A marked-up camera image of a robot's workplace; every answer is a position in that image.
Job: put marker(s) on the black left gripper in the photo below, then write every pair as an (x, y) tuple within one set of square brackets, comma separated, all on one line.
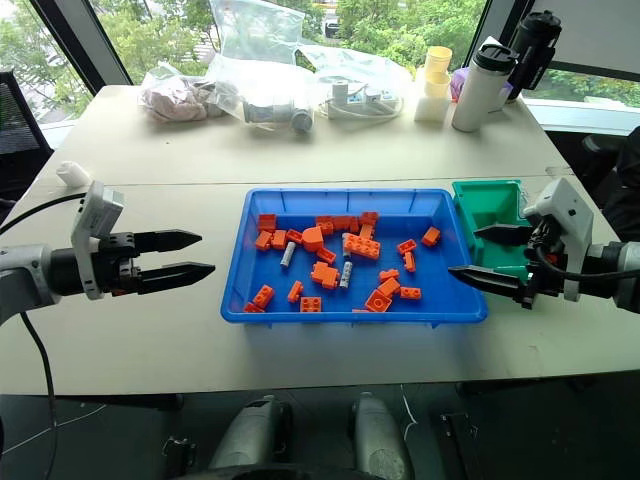
[(117, 265)]

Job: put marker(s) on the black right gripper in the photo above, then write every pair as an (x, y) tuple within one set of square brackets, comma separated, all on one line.
[(547, 270)]

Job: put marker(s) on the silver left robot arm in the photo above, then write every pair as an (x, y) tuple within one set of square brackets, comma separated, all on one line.
[(25, 277)]

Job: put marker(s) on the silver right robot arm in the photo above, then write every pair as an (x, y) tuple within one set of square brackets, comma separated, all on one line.
[(620, 280)]

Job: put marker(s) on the green plastic bin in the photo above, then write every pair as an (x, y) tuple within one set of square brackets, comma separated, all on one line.
[(487, 210)]

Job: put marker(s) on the blue plastic tray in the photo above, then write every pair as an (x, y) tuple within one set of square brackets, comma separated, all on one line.
[(440, 280)]

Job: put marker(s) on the small white plastic bottle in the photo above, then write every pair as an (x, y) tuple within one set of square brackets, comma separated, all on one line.
[(72, 174)]

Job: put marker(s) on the orange studded Lego brick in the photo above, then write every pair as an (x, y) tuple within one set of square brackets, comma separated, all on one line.
[(362, 246)]

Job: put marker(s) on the orange half-round building block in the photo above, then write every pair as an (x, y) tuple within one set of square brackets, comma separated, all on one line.
[(313, 239)]

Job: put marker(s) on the plastic bag with pink contents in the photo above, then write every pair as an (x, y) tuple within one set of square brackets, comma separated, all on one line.
[(175, 100)]

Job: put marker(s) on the white square container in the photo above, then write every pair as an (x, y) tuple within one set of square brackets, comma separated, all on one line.
[(431, 108)]

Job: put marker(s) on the white thermos with black lid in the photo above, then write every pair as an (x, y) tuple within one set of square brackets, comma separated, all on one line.
[(480, 90)]

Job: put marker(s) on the purple object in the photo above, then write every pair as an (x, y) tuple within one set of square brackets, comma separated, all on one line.
[(457, 85)]

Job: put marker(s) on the clear bag with grey item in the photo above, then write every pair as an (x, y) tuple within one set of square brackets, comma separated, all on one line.
[(280, 112)]

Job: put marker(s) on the black table foot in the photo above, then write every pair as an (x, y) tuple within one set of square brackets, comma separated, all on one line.
[(460, 445), (180, 452)]

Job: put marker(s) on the silver rounded robot leg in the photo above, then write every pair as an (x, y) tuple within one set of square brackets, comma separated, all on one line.
[(250, 435), (380, 435)]

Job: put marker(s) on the black mesh office chair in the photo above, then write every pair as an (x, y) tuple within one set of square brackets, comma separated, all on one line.
[(20, 135)]

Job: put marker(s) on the yellow plastic cups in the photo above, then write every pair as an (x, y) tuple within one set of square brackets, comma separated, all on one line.
[(438, 70)]

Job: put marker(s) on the white power strip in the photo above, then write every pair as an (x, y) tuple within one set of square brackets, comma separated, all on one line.
[(367, 100)]

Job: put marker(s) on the black thermos bottle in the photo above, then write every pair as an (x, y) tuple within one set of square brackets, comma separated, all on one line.
[(535, 50)]

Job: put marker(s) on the large clear plastic bag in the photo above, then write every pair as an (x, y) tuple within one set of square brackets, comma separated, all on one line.
[(255, 45)]

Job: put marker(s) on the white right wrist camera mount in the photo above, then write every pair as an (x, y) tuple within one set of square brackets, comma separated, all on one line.
[(570, 215)]

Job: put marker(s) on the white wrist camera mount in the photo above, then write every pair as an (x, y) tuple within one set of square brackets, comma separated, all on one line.
[(95, 215), (570, 215)]

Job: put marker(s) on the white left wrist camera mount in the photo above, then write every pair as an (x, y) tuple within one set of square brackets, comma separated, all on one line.
[(95, 215)]

